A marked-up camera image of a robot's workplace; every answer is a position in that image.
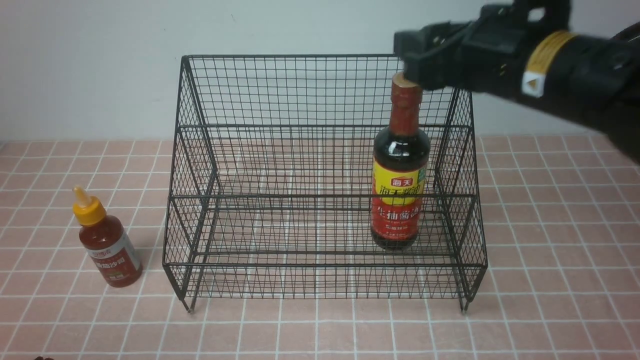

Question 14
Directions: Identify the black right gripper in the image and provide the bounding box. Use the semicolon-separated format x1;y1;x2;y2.
393;4;540;95

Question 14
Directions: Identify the dark soy sauce bottle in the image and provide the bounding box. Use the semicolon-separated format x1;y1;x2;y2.
370;71;431;251

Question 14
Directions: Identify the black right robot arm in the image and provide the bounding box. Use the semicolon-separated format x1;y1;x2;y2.
393;0;640;163

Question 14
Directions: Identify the black wire mesh shelf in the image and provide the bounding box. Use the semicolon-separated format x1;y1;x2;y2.
162;54;489;312

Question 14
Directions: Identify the red ketchup bottle yellow cap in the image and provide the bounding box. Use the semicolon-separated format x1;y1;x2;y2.
72;186;143;289

